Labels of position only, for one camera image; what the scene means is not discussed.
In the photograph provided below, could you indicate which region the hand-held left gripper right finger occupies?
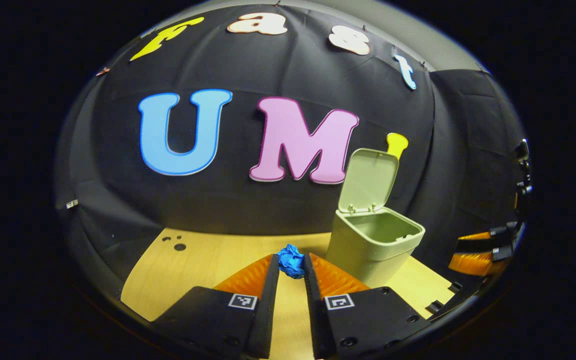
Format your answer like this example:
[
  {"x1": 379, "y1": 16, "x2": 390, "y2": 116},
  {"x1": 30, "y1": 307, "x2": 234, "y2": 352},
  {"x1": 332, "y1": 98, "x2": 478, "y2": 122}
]
[{"x1": 303, "y1": 252, "x2": 431, "y2": 360}]

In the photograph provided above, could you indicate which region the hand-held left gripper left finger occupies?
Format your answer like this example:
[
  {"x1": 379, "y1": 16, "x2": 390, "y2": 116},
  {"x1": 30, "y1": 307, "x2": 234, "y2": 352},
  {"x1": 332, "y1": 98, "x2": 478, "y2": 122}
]
[{"x1": 150, "y1": 253, "x2": 281, "y2": 360}]

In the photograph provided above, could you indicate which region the blue paper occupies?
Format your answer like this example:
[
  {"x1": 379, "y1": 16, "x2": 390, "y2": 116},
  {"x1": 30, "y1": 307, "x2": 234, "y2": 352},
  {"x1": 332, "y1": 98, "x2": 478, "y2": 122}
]
[{"x1": 276, "y1": 244, "x2": 306, "y2": 280}]

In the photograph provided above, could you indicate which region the pale green desktop garbage bin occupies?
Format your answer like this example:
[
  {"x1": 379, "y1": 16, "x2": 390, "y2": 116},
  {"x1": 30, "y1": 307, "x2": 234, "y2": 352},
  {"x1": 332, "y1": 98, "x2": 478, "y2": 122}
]
[{"x1": 325, "y1": 148, "x2": 426, "y2": 289}]

